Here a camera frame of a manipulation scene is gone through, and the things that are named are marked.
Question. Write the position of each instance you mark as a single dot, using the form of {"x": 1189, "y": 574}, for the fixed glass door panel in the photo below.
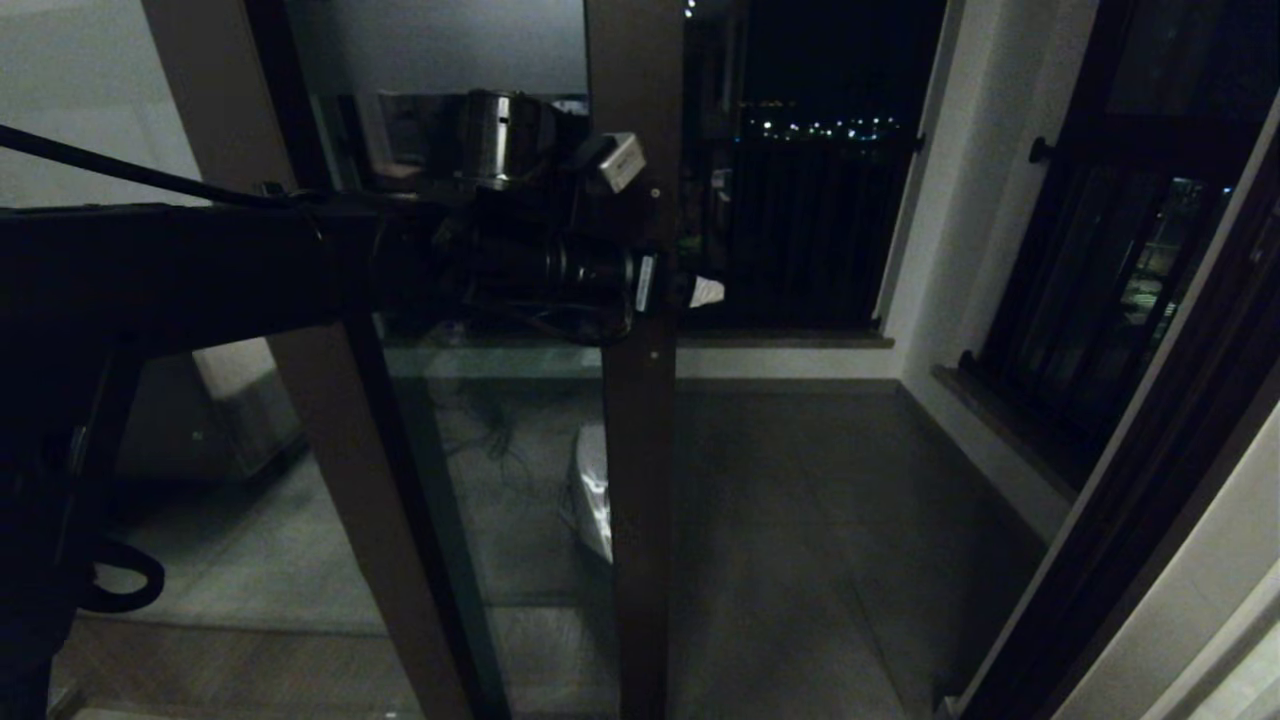
{"x": 345, "y": 450}

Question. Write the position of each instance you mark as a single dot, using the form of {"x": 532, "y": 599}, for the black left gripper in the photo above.
{"x": 560, "y": 285}

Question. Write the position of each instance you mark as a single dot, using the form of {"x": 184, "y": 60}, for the light grey sofa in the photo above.
{"x": 240, "y": 410}

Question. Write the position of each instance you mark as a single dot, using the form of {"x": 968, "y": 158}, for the grey floor rug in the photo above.
{"x": 250, "y": 560}

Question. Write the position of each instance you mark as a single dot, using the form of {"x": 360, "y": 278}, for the dark brown door jamb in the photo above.
{"x": 1130, "y": 520}

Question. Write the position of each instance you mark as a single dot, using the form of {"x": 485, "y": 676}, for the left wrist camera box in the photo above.
{"x": 620, "y": 162}

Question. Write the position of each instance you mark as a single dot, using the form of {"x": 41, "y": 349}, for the long grey stone sill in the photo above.
{"x": 790, "y": 339}

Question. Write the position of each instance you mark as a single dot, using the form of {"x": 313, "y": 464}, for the sliding glass door brown frame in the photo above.
{"x": 640, "y": 500}

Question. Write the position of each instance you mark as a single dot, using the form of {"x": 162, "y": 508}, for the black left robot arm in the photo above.
{"x": 180, "y": 270}

